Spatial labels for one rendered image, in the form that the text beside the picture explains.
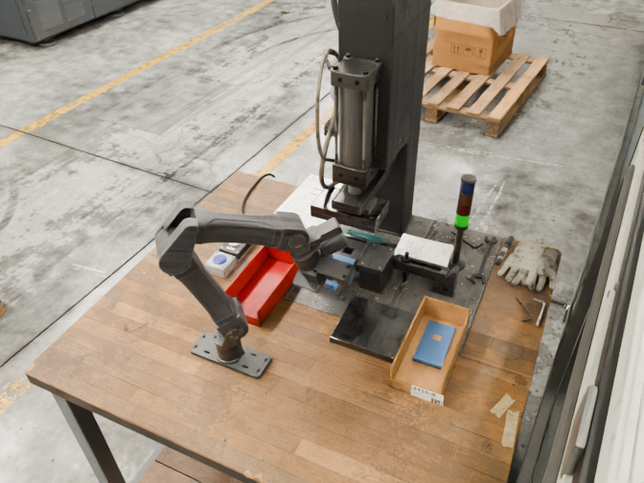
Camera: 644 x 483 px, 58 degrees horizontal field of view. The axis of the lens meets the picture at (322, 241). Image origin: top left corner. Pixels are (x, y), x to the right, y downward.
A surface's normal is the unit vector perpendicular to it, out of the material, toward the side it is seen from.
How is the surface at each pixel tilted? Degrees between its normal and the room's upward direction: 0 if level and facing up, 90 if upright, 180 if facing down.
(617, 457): 22
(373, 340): 0
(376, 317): 0
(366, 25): 90
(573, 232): 0
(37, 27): 90
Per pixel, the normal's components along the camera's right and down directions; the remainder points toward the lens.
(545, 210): -0.03, -0.77
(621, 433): -0.36, -0.82
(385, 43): -0.43, 0.59
